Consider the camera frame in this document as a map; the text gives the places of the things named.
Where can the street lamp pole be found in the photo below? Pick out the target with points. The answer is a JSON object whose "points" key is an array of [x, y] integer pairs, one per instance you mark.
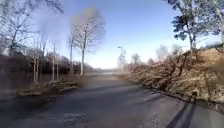
{"points": [[121, 58]]}

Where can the distant bare trees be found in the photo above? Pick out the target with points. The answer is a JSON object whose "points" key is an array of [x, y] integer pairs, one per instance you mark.
{"points": [[135, 60]]}

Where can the grey asphalt road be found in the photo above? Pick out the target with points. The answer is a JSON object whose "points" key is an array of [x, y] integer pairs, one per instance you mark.
{"points": [[110, 103]]}

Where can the row of bare trees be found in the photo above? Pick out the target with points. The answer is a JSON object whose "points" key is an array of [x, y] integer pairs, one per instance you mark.
{"points": [[83, 36]]}

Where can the leaf-strewn dirt verge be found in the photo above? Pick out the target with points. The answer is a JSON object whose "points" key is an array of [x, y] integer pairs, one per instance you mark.
{"points": [[43, 87]]}

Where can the dry grass embankment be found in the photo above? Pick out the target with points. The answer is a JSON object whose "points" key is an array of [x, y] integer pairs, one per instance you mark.
{"points": [[186, 75]]}

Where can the group of pine trees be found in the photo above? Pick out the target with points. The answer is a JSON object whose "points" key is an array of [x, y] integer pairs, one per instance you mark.
{"points": [[195, 21]]}

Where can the dark hedge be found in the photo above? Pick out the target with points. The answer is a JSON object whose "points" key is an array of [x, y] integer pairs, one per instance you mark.
{"points": [[16, 71]]}

